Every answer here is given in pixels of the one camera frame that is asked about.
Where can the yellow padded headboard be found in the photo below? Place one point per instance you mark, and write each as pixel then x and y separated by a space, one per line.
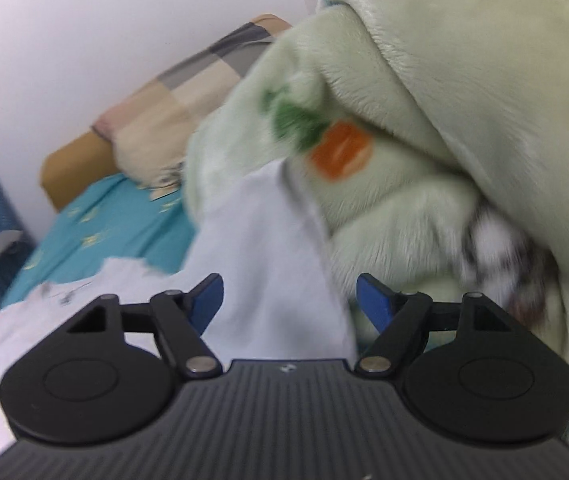
pixel 79 165

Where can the white t-shirt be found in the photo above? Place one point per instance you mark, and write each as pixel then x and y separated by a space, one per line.
pixel 264 240

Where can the green fleece printed blanket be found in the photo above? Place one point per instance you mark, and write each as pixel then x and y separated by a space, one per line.
pixel 464 85

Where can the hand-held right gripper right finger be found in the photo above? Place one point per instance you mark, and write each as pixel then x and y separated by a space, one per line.
pixel 374 302

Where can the plaid pillow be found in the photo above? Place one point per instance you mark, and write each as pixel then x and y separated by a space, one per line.
pixel 174 105

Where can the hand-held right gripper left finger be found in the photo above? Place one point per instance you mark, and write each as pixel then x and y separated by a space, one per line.
pixel 208 300

